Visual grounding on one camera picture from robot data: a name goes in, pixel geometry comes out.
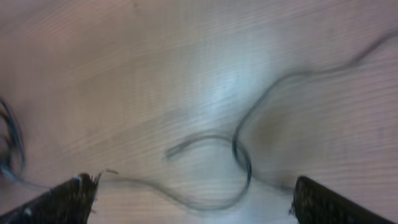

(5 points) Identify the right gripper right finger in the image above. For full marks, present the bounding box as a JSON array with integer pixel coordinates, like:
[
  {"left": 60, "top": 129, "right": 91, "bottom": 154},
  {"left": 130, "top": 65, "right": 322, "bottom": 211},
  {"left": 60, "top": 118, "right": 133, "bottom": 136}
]
[{"left": 290, "top": 176, "right": 394, "bottom": 224}]

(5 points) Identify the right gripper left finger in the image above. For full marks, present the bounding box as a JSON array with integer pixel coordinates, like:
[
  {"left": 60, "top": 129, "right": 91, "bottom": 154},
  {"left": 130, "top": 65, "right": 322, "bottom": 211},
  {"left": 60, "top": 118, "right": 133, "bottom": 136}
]
[{"left": 1, "top": 173, "right": 101, "bottom": 224}]

